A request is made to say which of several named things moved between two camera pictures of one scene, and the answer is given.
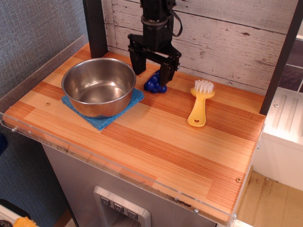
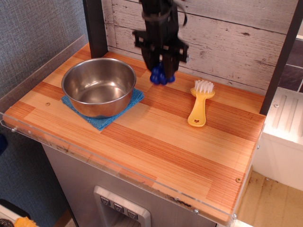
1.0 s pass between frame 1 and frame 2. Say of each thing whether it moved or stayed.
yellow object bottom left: stayed
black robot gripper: moved
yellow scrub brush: stayed
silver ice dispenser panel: stayed
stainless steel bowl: stayed
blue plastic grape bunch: moved
